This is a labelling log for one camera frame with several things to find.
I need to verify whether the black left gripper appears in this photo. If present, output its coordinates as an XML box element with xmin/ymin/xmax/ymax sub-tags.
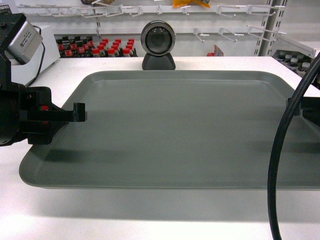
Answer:
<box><xmin>0</xmin><ymin>54</ymin><xmax>88</xmax><ymax>147</ymax></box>

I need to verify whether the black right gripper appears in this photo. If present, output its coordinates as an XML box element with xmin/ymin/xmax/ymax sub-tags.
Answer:
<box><xmin>293</xmin><ymin>97</ymin><xmax>320</xmax><ymax>127</ymax></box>

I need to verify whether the silver grey serving tray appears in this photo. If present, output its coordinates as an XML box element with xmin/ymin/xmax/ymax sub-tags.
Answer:
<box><xmin>18</xmin><ymin>70</ymin><xmax>320</xmax><ymax>190</ymax></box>

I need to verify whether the red cap soy sauce bottle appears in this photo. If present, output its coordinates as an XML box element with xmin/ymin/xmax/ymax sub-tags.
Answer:
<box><xmin>122</xmin><ymin>48</ymin><xmax>131</xmax><ymax>58</ymax></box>
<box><xmin>107</xmin><ymin>48</ymin><xmax>116</xmax><ymax>58</ymax></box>
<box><xmin>91</xmin><ymin>48</ymin><xmax>100</xmax><ymax>58</ymax></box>

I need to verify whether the white cash register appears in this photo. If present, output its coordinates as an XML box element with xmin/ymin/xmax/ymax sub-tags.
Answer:
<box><xmin>10</xmin><ymin>24</ymin><xmax>60</xmax><ymax>85</ymax></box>

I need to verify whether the black barcode scanner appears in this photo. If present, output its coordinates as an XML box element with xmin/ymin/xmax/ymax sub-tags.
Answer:
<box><xmin>140</xmin><ymin>20</ymin><xmax>176</xmax><ymax>71</ymax></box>

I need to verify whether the yellow snack bag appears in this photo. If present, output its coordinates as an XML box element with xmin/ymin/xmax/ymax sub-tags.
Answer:
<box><xmin>172</xmin><ymin>0</ymin><xmax>211</xmax><ymax>8</ymax></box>

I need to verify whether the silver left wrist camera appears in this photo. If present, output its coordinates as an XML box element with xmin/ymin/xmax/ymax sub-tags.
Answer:
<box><xmin>0</xmin><ymin>13</ymin><xmax>43</xmax><ymax>65</ymax></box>

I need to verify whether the black register power cable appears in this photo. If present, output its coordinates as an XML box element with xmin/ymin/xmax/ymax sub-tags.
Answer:
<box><xmin>26</xmin><ymin>24</ymin><xmax>46</xmax><ymax>88</ymax></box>

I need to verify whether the white peg hook rail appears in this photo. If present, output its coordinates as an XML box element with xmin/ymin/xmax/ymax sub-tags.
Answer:
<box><xmin>16</xmin><ymin>0</ymin><xmax>286</xmax><ymax>18</ymax></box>

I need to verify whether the black cable on right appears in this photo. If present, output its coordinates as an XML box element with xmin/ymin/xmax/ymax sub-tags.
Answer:
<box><xmin>267</xmin><ymin>52</ymin><xmax>320</xmax><ymax>240</ymax></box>

